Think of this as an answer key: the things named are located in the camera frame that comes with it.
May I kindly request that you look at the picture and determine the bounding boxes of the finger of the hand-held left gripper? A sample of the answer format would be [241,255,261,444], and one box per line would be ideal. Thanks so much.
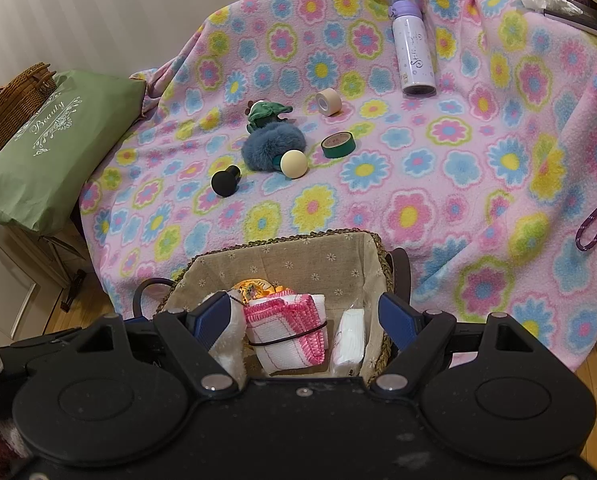
[0,326,86,363]

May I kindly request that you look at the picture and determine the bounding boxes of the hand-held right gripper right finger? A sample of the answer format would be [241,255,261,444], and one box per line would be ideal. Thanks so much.
[371,292,559,393]

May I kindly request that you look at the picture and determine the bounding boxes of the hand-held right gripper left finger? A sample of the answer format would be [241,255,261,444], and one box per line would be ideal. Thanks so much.
[53,292,245,393]

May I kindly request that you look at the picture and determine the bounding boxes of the white fluffy cloth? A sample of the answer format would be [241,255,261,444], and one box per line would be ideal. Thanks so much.
[198,292,249,386]

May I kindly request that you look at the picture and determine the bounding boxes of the orange satin pouch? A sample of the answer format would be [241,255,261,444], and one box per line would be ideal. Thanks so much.
[228,277,286,306]

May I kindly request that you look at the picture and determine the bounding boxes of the white tissue packet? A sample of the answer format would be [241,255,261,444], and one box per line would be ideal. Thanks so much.
[329,307,367,378]

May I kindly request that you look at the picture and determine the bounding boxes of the white cloth with pink edge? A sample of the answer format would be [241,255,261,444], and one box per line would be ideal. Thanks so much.
[242,290,329,376]

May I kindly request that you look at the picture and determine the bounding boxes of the woven basket with fabric lining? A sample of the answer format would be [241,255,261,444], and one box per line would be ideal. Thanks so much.
[133,230,412,386]

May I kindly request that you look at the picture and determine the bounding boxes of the black foam ball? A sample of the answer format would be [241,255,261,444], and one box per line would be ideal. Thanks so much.
[211,165,242,197]

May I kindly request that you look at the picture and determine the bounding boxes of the cream foam ball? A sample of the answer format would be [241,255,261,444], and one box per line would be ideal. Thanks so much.
[271,150,308,181]

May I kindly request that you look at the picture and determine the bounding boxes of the green tape roll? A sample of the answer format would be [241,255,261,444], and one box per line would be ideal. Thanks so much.
[321,130,355,159]

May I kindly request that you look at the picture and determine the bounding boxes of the blue fur pom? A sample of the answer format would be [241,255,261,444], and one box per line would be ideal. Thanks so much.
[242,121,309,172]

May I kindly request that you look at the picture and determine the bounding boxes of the green plush toy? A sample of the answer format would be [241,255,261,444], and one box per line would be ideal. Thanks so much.
[246,100,294,133]

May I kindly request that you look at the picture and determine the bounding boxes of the beige tape roll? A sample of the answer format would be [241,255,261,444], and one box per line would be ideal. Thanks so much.
[315,88,343,117]

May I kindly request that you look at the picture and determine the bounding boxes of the beige cabinet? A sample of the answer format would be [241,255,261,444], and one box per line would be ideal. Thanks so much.
[0,225,94,351]

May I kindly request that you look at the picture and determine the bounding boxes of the pink floral fleece blanket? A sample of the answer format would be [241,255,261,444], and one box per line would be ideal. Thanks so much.
[78,0,597,376]

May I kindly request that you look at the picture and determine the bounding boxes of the green pillow with white print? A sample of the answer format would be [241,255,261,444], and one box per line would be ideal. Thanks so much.
[0,71,146,237]

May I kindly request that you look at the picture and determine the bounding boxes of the brown wicker basket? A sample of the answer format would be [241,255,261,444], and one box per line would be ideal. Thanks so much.
[0,61,59,151]

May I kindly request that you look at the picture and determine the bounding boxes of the purple white bottle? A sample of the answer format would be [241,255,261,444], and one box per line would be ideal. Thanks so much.
[389,1,438,97]

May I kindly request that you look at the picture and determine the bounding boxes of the dark hardcover book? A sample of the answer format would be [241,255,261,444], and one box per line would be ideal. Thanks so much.
[543,6,597,45]

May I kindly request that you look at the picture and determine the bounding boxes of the purple cord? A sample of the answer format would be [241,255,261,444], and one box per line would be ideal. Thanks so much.
[575,192,597,252]

